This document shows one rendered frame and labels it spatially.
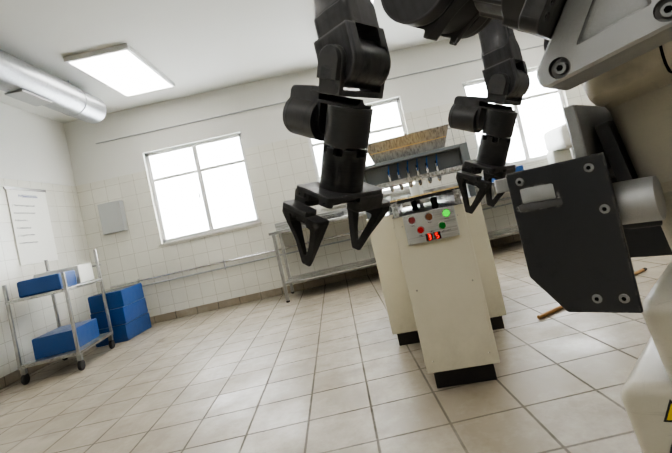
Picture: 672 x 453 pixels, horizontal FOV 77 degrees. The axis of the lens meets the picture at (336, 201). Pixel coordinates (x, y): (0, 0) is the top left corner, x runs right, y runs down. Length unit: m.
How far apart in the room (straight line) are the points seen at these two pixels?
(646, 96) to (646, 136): 0.04
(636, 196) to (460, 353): 1.75
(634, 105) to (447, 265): 1.62
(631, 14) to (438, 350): 1.91
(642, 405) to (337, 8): 0.53
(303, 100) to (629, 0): 0.36
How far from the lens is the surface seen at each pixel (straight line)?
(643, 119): 0.54
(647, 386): 0.57
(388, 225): 2.74
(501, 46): 0.88
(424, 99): 6.28
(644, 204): 0.50
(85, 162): 6.91
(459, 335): 2.15
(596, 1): 0.39
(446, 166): 2.84
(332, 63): 0.50
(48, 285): 4.95
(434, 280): 2.08
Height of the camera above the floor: 0.91
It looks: 2 degrees up
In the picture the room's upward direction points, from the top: 13 degrees counter-clockwise
